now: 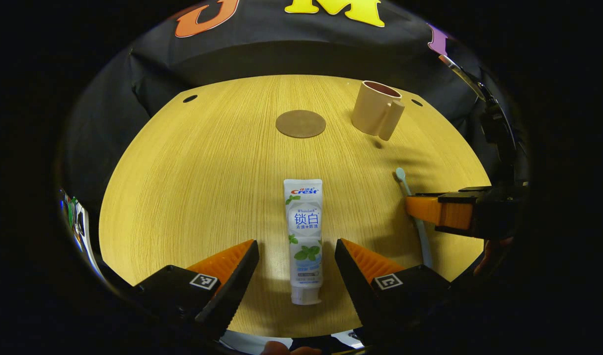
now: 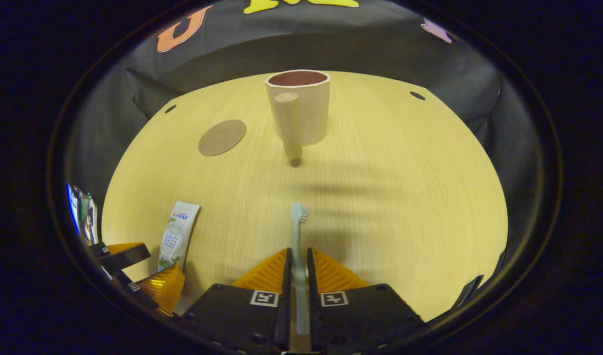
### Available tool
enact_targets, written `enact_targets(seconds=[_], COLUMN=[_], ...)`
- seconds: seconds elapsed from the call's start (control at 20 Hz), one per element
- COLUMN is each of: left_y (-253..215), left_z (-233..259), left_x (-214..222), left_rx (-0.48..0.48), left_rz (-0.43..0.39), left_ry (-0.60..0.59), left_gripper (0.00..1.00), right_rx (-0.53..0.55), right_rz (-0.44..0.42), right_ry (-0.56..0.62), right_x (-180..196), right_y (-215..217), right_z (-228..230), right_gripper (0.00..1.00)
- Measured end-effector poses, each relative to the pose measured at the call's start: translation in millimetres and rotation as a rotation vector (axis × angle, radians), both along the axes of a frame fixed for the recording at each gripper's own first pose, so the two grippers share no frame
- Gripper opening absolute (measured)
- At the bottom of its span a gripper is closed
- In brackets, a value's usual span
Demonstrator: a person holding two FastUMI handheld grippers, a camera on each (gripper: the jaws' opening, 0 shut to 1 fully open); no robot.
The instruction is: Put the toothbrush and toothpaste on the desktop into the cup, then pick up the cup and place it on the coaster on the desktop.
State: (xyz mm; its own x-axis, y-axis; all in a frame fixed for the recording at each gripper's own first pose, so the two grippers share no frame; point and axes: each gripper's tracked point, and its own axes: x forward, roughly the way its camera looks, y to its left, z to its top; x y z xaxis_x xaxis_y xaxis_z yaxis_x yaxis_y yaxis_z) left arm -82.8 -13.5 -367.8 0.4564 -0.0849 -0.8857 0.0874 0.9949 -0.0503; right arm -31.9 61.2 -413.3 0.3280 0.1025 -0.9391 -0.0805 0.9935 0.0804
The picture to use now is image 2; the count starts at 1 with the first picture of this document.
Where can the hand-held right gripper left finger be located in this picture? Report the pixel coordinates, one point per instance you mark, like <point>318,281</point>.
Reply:
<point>284,320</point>

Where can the black backdrop cloth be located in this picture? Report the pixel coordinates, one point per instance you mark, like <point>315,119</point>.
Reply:
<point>380,49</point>

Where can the white toothpaste tube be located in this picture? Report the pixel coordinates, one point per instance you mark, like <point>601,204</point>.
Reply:
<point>178,234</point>

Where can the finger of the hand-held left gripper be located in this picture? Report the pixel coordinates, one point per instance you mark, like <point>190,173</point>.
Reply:
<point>166,288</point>
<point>126,256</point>

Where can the computer monitor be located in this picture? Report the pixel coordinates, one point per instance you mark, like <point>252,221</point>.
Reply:
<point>70,207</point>

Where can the pale green toothbrush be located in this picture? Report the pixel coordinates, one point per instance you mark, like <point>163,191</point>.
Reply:
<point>297,236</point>

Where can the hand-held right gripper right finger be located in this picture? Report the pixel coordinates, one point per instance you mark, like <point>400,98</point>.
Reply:
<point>315,320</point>

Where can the beige cup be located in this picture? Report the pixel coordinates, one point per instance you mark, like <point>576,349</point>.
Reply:
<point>306,108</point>

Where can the round brown coaster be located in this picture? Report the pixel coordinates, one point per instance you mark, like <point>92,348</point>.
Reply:
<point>222,137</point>

